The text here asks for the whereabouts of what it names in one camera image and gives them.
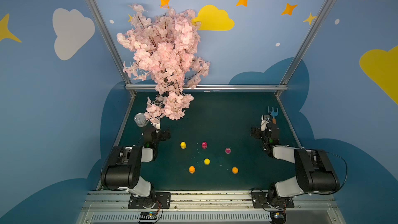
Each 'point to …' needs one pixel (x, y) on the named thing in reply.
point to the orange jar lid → (235, 170)
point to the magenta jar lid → (228, 150)
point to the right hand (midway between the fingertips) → (263, 124)
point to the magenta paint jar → (204, 145)
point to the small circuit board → (148, 215)
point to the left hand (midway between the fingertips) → (161, 125)
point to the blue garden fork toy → (274, 114)
